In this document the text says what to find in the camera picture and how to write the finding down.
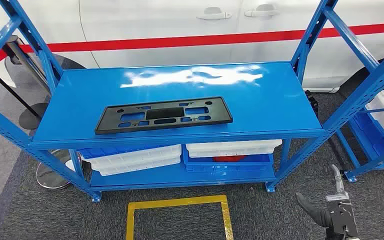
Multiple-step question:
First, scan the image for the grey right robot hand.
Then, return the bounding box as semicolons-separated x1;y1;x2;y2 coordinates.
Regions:
295;164;346;229

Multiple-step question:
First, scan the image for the black plastic plate bracket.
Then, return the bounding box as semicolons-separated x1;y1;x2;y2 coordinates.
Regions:
94;96;234;135

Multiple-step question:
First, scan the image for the blue metal shelf rack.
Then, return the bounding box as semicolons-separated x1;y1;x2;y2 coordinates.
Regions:
335;105;384;184
0;0;384;204

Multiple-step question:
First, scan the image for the red plastic part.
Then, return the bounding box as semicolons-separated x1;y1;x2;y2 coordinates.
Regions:
212;155;247;163

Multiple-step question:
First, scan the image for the blue plastic crate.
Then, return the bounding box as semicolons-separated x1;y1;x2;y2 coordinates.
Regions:
76;144;170;161
348;110;384;170
182;145;275;174

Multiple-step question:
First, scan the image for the red barrier belt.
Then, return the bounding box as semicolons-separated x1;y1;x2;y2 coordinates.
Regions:
0;21;384;73

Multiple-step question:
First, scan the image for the white car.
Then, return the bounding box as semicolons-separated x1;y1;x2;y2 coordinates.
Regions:
0;0;384;94

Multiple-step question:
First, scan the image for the chrome stanchion with round base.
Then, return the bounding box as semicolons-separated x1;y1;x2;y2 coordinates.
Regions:
4;34;84;191

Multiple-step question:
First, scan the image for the black stanchion with round base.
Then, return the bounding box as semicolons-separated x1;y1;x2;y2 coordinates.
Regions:
0;68;49;131

